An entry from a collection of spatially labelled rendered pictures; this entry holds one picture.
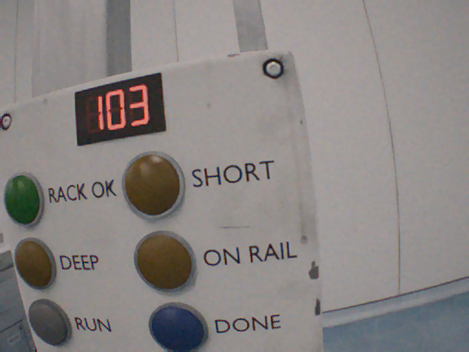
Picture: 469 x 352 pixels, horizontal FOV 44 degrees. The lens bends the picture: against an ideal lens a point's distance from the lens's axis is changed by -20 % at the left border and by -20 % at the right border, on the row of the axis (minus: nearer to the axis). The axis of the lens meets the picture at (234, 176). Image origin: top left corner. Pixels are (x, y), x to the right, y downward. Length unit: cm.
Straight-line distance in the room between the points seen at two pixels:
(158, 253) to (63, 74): 14
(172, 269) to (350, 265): 364
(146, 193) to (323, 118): 355
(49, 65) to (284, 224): 18
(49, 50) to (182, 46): 352
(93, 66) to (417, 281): 374
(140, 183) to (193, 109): 4
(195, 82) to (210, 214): 6
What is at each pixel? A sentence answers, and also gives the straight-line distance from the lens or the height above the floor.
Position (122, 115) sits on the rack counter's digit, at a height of 119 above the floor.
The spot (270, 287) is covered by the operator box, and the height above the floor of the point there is 110.
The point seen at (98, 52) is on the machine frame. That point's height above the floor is 123.
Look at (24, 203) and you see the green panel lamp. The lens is 34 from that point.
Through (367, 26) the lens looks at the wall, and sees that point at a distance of 394.
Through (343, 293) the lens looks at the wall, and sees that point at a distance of 397.
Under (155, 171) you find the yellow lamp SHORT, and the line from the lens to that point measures 31.
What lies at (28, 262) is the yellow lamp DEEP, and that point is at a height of 112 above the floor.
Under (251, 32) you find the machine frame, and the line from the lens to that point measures 149.
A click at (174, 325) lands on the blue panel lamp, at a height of 109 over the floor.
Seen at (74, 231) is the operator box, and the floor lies 113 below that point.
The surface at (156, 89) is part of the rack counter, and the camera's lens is 32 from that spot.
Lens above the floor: 117
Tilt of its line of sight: 3 degrees down
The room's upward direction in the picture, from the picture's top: 7 degrees counter-clockwise
